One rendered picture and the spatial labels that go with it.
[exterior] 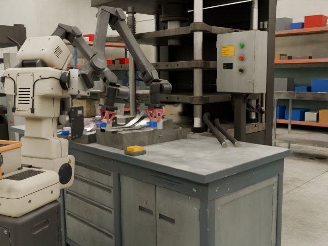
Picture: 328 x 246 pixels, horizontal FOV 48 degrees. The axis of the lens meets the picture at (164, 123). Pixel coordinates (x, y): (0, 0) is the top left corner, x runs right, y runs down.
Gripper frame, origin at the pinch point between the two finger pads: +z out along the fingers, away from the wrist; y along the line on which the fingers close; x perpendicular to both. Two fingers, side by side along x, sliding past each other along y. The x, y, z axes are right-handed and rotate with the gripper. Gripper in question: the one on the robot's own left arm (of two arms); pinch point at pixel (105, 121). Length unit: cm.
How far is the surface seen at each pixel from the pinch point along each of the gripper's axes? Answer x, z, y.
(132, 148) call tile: 5.8, 6.5, -33.6
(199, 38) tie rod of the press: -65, -61, 1
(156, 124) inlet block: -10.9, -5.8, -30.5
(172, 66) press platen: -74, -40, 30
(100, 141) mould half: 0.3, 12.3, 1.5
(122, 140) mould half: 1.0, 6.3, -19.4
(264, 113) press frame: -152, -16, -10
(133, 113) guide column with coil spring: -76, 5, 68
